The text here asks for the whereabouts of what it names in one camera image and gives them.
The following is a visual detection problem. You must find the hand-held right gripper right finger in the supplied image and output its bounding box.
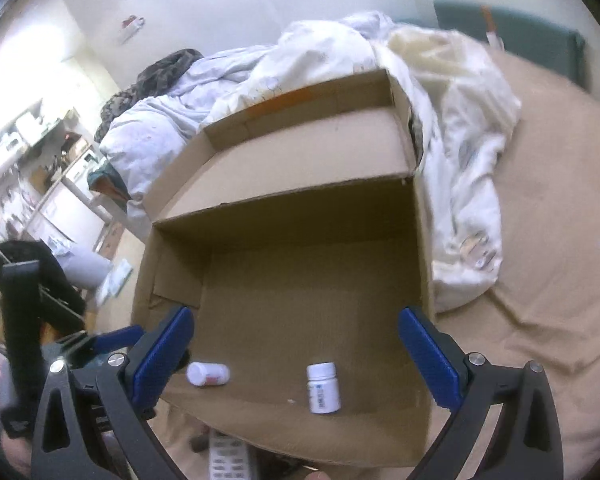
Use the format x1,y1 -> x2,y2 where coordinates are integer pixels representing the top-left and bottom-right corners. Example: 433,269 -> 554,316
398,306 -> 565,480

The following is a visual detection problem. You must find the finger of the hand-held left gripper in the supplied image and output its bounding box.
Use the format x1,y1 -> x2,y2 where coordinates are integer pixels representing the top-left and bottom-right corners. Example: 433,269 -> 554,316
92,325 -> 146,356

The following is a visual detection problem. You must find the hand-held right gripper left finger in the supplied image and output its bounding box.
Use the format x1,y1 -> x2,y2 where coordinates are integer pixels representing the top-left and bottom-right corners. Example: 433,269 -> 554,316
30,305 -> 196,480

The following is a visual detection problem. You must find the white bottle with pink label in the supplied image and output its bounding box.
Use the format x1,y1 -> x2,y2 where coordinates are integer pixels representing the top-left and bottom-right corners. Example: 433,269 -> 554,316
186,361 -> 231,387

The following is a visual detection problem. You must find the white bottle with blue label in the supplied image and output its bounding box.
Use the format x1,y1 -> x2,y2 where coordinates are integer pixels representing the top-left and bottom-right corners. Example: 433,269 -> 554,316
306,361 -> 341,415

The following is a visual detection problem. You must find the white remote control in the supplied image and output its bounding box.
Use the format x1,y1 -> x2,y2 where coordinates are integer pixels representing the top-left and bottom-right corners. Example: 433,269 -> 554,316
209,430 -> 258,480

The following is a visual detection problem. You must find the cardboard box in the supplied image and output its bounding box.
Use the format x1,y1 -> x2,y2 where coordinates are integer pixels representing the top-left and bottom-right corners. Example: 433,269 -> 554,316
130,67 -> 437,468

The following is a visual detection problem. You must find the grey bundle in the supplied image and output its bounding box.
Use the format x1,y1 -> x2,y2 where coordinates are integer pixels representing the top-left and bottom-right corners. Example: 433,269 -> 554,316
62,247 -> 112,291

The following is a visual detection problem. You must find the white cabinet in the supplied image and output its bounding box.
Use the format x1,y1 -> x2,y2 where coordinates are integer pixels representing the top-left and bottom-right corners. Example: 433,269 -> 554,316
25,135 -> 126,261

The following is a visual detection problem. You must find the teal cloth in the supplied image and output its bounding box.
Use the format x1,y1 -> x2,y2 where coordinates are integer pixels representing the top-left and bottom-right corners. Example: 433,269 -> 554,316
87,167 -> 131,201

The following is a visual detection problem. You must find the camouflage blanket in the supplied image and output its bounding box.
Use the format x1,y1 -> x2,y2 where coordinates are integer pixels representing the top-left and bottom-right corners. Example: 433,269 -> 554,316
94,48 -> 205,143

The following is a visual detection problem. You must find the white quilt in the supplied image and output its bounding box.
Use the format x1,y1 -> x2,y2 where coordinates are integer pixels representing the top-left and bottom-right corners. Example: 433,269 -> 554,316
87,10 -> 396,221

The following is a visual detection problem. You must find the green headboard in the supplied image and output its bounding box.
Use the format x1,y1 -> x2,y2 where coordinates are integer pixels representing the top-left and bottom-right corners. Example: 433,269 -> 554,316
432,0 -> 593,93

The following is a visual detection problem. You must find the orange and white strap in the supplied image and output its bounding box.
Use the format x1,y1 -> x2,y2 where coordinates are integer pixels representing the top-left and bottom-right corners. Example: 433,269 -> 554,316
480,5 -> 505,52

